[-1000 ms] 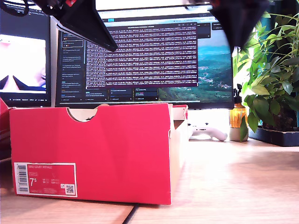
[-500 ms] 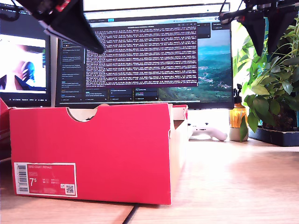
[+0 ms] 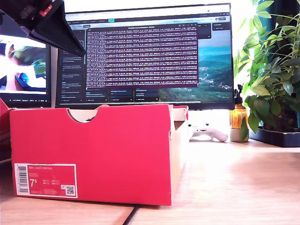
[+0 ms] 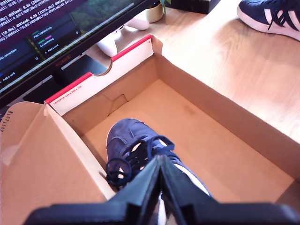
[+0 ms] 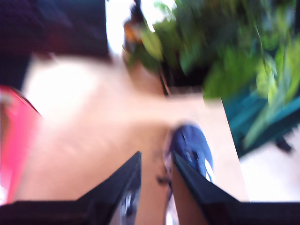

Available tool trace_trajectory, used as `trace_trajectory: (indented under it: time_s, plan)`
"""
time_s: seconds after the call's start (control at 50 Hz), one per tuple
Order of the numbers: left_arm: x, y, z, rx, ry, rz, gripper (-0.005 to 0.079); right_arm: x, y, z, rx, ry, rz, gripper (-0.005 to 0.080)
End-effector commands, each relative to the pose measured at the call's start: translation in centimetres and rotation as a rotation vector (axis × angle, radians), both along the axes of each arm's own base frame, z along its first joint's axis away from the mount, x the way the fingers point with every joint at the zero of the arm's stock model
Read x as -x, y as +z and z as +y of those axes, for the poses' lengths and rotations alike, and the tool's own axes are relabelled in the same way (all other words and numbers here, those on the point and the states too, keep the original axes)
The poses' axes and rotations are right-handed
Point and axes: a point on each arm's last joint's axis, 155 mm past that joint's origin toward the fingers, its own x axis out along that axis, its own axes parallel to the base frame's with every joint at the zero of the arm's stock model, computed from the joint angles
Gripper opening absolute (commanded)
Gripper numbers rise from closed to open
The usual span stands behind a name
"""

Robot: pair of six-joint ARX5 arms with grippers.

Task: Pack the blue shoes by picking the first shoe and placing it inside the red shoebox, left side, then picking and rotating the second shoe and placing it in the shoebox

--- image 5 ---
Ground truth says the black planter tray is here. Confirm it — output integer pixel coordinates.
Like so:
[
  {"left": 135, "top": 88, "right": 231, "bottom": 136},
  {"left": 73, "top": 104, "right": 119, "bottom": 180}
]
[{"left": 159, "top": 63, "right": 205, "bottom": 96}]

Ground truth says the black stand foot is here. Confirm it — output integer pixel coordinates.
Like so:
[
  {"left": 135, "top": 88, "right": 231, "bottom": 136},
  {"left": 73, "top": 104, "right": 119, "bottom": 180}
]
[{"left": 274, "top": 136, "right": 294, "bottom": 153}]

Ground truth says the red shoebox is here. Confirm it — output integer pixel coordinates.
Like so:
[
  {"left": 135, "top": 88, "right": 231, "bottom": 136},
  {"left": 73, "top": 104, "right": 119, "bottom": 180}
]
[{"left": 0, "top": 85, "right": 43, "bottom": 205}]

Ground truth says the wide computer monitor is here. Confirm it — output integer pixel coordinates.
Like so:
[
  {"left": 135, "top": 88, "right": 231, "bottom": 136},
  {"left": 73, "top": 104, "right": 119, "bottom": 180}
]
[{"left": 0, "top": 0, "right": 112, "bottom": 91}]

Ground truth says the blue sneaker white sole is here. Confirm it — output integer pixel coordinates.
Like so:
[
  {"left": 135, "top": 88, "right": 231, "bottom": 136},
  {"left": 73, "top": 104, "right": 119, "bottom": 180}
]
[{"left": 156, "top": 121, "right": 215, "bottom": 225}]

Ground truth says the amber pump bottle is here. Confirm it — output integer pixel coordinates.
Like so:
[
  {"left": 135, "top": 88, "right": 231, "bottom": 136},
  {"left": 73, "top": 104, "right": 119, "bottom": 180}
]
[{"left": 121, "top": 0, "right": 147, "bottom": 59}]

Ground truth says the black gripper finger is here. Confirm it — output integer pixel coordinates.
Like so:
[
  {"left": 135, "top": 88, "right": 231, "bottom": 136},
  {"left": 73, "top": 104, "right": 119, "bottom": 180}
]
[
  {"left": 172, "top": 151, "right": 249, "bottom": 225},
  {"left": 76, "top": 151, "right": 143, "bottom": 225}
]

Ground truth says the green leafy plant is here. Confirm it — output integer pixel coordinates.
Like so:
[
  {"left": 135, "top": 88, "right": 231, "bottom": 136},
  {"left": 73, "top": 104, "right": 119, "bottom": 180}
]
[{"left": 140, "top": 0, "right": 300, "bottom": 150}]

